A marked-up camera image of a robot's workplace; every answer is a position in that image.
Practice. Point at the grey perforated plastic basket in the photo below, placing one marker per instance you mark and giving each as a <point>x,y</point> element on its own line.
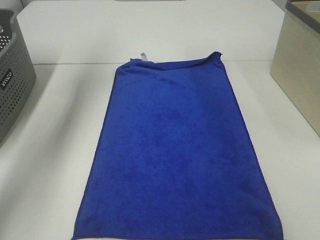
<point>17,73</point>

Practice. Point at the beige storage bin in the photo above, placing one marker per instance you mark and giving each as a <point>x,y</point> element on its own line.
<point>296,62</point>

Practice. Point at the blue microfibre towel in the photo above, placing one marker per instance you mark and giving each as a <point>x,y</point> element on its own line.
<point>174,160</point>

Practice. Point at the white back board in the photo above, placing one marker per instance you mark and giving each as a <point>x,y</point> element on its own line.
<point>111,31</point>

